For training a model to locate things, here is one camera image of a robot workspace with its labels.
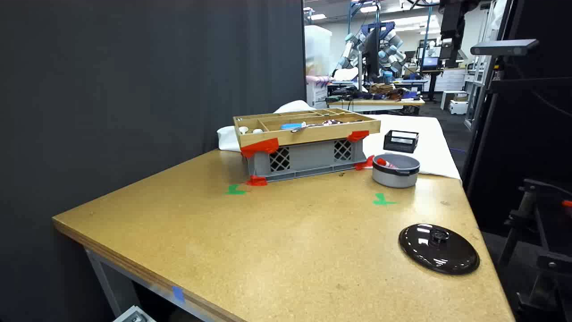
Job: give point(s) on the black mesh box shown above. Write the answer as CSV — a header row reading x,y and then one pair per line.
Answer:
x,y
402,142

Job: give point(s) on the blue tape piece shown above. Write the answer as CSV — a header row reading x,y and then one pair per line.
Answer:
x,y
178,294

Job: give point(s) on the red and white marker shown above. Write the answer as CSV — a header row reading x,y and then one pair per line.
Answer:
x,y
380,162

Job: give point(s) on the green tape cross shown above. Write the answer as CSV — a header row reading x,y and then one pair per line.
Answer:
x,y
384,200
237,191

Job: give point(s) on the blue and white background robot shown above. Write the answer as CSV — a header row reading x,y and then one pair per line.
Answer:
x,y
373,51

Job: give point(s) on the white cloth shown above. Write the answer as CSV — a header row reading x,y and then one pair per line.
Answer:
x,y
432,150

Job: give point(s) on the blue item in tray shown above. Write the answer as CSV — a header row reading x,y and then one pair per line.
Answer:
x,y
294,126

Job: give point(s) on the red corner bracket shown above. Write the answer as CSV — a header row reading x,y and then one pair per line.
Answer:
x,y
259,180
359,135
260,148
364,166

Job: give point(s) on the wooden compartment tray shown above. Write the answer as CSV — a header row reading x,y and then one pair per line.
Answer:
x,y
310,135

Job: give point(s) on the black round lid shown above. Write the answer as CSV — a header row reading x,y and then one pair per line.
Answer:
x,y
439,250

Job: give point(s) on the black tripod stand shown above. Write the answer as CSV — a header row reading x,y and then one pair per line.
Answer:
x,y
539,252

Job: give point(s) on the grey bowl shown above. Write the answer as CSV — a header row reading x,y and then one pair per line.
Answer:
x,y
396,178

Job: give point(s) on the metal table leg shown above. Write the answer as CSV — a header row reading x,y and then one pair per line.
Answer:
x,y
114,287

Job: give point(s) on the grey plastic crate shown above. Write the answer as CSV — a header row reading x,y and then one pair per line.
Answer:
x,y
310,157

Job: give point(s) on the black camera bar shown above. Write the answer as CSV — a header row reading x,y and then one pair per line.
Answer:
x,y
503,48

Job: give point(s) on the black curtain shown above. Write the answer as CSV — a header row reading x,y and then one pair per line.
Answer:
x,y
119,91

